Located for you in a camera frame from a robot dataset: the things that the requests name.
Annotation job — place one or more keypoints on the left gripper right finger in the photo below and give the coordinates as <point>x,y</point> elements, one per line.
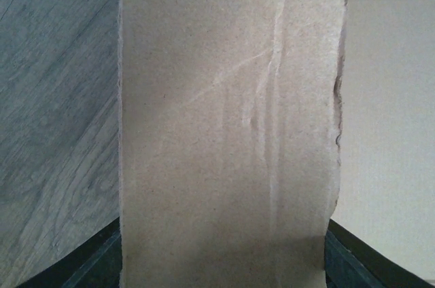
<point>350,262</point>

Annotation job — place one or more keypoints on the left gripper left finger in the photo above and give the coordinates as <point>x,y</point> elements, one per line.
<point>96,263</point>

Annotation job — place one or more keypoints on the cardboard box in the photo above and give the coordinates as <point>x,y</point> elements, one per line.
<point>248,128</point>

